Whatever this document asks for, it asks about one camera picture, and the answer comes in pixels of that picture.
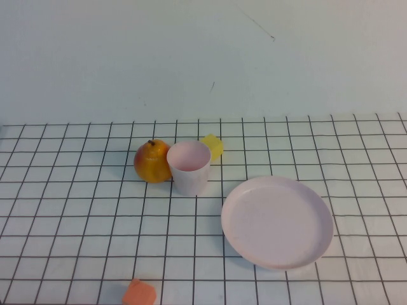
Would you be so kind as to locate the pink plastic cup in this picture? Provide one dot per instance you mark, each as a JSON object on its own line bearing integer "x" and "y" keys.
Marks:
{"x": 190, "y": 181}

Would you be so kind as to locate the pink round plate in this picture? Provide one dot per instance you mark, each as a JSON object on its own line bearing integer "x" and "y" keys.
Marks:
{"x": 276, "y": 222}

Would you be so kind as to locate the yellow foam cube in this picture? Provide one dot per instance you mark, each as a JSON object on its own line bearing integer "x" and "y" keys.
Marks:
{"x": 216, "y": 146}

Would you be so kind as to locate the yellow-red pear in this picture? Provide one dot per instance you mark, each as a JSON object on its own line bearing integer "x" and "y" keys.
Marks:
{"x": 151, "y": 165}

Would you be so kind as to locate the orange foam block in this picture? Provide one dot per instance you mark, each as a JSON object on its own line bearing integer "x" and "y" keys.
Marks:
{"x": 140, "y": 294}

